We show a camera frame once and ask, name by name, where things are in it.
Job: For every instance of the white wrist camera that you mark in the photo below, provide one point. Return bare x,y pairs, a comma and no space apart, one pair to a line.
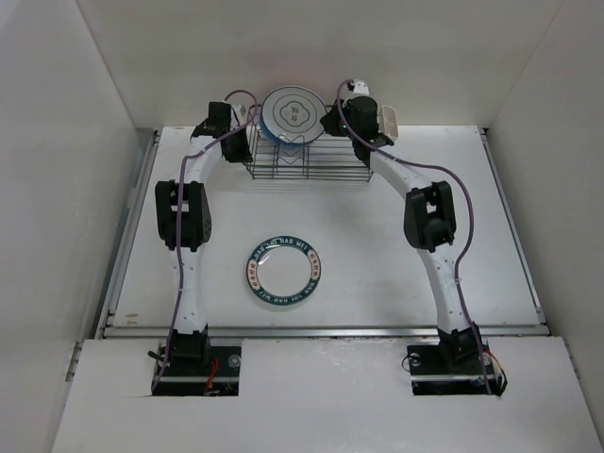
237,115
357,87

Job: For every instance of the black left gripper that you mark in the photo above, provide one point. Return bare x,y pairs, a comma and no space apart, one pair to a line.
243,156

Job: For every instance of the white plate grey flower outline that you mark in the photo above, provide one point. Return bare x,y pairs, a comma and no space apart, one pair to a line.
293,113

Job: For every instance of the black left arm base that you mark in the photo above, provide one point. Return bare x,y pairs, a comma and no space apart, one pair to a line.
194,366

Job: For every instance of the metal table edge rail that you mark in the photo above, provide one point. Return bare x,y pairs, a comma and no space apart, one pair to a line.
111,332

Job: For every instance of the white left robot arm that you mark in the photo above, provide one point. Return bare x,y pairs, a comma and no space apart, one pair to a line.
183,211

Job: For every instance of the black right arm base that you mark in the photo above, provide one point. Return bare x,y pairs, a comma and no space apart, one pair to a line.
456,368

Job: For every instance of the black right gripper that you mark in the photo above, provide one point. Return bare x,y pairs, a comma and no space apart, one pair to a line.
328,121

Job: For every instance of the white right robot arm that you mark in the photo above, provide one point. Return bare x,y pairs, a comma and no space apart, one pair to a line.
429,218

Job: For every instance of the green rimmed white plate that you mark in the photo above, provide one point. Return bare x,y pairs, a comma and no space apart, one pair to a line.
283,271

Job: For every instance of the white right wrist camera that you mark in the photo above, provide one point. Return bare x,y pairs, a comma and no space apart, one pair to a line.
357,87

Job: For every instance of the metal wire dish rack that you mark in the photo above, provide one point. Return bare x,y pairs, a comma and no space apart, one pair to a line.
327,158

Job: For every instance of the blue plate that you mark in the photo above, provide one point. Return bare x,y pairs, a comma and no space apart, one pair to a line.
267,134

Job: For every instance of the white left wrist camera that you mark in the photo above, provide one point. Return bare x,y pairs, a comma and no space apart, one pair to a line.
237,115

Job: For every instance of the white cutlery holder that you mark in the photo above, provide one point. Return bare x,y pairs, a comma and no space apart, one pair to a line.
387,121

